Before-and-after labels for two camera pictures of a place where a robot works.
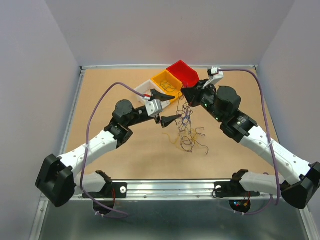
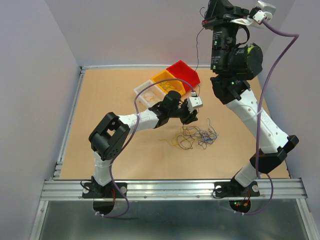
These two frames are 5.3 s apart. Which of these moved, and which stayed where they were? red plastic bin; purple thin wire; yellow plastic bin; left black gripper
Moved: left black gripper; purple thin wire
Stayed: yellow plastic bin; red plastic bin
